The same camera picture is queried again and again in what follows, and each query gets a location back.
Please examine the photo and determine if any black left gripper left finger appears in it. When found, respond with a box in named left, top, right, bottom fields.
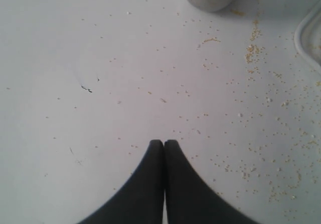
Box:
left=80, top=140, right=165, bottom=224

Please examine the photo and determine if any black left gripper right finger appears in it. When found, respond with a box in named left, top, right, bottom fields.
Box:
left=164, top=140, right=256, bottom=224

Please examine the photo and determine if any white plastic tray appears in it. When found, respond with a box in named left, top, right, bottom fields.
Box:
left=293, top=1, right=320, bottom=73

